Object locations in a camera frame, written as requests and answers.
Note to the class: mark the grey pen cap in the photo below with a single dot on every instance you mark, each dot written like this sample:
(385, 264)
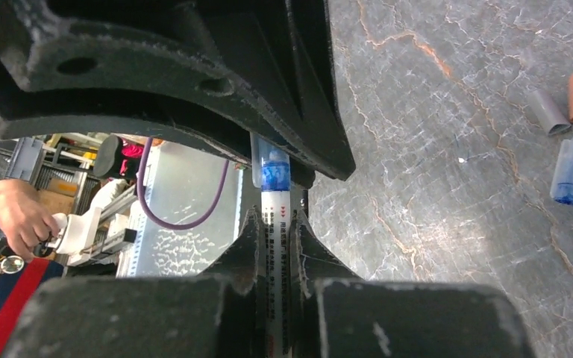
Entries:
(547, 112)

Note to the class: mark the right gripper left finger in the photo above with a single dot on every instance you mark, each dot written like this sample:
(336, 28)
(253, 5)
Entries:
(211, 314)

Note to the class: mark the slotted cable duct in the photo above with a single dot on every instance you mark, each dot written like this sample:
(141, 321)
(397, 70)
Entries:
(137, 260)

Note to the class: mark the blue pen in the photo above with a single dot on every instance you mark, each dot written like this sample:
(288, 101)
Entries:
(276, 209)

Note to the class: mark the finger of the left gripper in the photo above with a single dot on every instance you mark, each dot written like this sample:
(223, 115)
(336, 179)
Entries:
(206, 74)

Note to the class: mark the white teleoperation handle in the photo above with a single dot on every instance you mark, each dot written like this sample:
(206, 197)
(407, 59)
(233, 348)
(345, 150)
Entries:
(77, 233)

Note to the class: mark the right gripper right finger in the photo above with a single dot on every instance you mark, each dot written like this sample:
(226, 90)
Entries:
(336, 313)

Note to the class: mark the operator hand in background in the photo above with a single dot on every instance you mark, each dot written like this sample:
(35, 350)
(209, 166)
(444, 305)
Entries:
(23, 219)

